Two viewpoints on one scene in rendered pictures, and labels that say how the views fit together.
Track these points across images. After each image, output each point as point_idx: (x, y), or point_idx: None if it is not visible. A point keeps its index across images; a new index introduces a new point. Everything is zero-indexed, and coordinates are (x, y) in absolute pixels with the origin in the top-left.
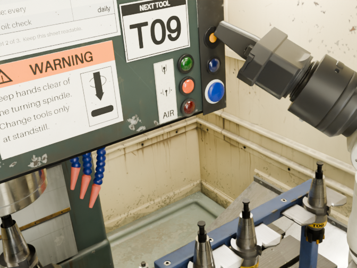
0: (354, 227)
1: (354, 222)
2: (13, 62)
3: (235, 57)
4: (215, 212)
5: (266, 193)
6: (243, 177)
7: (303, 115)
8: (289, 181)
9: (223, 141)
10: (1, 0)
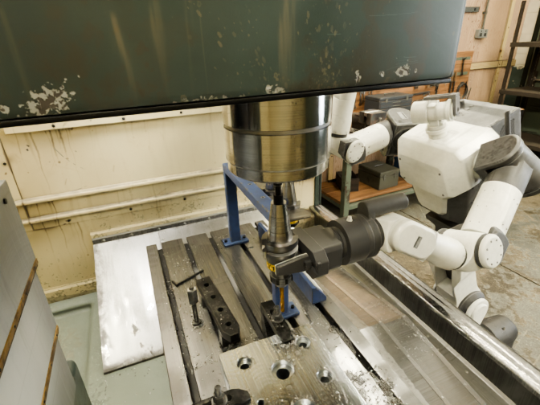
0: (343, 119)
1: (342, 116)
2: None
3: (28, 130)
4: (58, 309)
5: (116, 243)
6: (75, 252)
7: None
8: (133, 219)
9: (31, 232)
10: None
